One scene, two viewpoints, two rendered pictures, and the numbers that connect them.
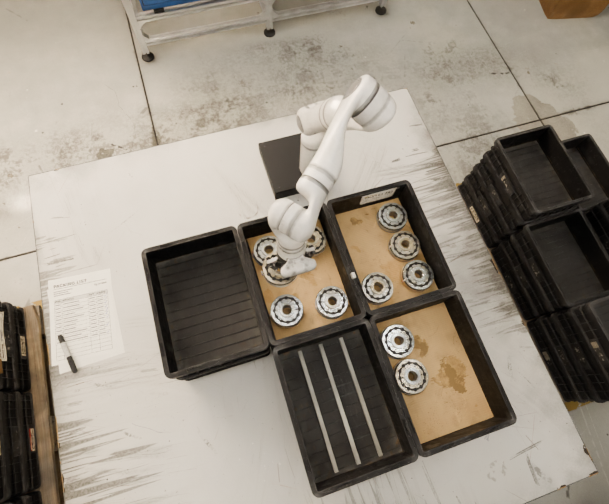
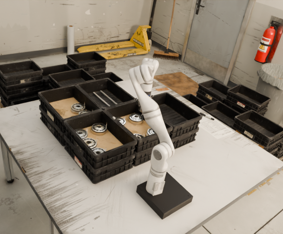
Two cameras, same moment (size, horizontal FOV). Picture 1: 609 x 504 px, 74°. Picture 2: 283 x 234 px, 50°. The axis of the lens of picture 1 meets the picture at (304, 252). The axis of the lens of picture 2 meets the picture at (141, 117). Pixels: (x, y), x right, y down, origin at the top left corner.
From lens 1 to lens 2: 2.06 m
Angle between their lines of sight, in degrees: 77
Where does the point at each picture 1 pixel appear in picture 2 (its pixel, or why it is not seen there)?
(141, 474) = not seen: hidden behind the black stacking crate
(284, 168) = (168, 185)
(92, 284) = (218, 133)
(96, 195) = (250, 162)
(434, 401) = (66, 106)
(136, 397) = not seen: hidden behind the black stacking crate
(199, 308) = (170, 118)
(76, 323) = (212, 123)
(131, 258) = (212, 143)
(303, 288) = (132, 127)
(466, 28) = not seen: outside the picture
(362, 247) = (110, 144)
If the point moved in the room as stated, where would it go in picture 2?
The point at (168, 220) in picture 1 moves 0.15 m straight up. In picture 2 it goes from (210, 158) to (215, 142)
